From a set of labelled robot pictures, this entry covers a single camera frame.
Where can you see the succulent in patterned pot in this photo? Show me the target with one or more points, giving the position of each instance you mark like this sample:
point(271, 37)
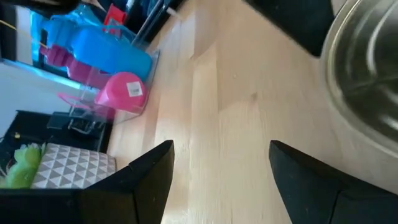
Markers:
point(71, 168)

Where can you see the tall clear plastic bin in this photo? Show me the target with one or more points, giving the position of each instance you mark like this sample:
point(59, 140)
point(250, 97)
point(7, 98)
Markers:
point(93, 115)

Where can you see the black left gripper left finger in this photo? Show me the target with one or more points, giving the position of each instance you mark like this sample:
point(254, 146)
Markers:
point(140, 193)

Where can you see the red background object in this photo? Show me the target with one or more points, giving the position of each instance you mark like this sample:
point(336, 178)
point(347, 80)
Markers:
point(115, 14)

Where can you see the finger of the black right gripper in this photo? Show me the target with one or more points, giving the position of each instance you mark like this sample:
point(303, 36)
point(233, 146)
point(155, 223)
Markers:
point(295, 21)

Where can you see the blue plastic water bottle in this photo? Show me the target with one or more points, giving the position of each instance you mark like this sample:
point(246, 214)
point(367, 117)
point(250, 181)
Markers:
point(105, 49)

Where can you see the pink plastic water bottle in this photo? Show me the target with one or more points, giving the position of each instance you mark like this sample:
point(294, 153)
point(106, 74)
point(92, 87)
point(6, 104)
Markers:
point(121, 91)

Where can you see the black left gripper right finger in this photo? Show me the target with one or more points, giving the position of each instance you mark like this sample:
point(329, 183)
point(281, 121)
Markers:
point(311, 196)

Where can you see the small silver-lid blue can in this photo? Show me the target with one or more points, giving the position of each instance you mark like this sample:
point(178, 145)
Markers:
point(367, 68)

